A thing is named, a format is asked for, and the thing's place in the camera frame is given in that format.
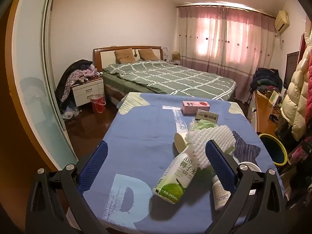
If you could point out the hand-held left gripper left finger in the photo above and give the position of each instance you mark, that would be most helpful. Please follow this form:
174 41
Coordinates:
93 165

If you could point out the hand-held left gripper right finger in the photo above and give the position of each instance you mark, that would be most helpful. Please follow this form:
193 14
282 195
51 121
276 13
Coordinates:
220 165

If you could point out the small white bottle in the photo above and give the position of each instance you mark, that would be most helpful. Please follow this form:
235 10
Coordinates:
219 197

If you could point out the white foam fruit net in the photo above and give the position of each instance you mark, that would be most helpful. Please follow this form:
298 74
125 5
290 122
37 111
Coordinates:
209 134

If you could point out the green plastic bag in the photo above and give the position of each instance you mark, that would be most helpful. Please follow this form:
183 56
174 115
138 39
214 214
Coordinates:
202 125

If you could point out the small beige packet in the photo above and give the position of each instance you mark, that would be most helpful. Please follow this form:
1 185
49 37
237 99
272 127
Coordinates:
207 115

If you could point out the yellow rimmed blue trash bin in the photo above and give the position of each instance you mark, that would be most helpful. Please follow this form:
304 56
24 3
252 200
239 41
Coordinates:
275 151

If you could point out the pink drink carton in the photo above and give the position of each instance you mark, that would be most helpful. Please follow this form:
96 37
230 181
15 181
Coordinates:
195 107

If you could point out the plastic bags on floor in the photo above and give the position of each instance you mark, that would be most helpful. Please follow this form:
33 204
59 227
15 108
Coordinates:
70 112

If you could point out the red bucket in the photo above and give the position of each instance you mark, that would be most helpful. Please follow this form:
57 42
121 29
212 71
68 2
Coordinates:
97 103

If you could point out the blue printed tablecloth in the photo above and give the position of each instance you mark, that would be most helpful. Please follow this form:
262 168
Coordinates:
146 131

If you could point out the wooden dresser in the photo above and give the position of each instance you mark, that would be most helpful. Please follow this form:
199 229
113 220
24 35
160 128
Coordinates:
264 117

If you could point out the white nightstand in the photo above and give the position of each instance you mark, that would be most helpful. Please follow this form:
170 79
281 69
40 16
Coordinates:
87 92

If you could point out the pink floral garment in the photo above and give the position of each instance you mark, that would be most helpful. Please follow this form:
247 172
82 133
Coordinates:
302 151

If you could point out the green desk calendar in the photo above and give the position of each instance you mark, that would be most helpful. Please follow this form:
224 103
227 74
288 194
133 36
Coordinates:
274 98

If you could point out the pile of clothes on nightstand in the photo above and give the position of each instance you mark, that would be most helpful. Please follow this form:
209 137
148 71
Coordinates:
78 73

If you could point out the pile of dark clothes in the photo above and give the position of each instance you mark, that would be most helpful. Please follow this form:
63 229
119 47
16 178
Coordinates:
265 78

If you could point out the green plaid duvet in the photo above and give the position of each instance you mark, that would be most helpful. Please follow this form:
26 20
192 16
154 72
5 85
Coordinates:
170 78

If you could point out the frosted glass wardrobe door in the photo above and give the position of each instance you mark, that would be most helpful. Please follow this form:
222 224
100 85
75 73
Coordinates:
31 78

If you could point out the cream puffer jacket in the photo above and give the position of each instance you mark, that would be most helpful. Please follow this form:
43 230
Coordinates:
297 90

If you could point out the wooden bed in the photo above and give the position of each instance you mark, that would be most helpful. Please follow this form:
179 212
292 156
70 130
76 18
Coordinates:
107 56

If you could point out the brown pillow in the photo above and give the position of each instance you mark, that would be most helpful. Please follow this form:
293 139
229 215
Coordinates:
148 54
124 56

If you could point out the yellow tissue box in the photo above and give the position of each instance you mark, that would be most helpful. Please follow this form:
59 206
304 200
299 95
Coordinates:
176 56

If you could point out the black television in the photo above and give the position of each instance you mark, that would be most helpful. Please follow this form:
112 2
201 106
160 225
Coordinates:
291 68

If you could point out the red dotted garment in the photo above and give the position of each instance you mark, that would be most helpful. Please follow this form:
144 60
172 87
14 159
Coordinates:
310 82

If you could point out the pink sheer curtain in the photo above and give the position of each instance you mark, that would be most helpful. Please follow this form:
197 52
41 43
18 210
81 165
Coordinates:
219 41

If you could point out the beige air conditioner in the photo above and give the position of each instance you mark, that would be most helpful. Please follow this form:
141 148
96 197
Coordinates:
281 20

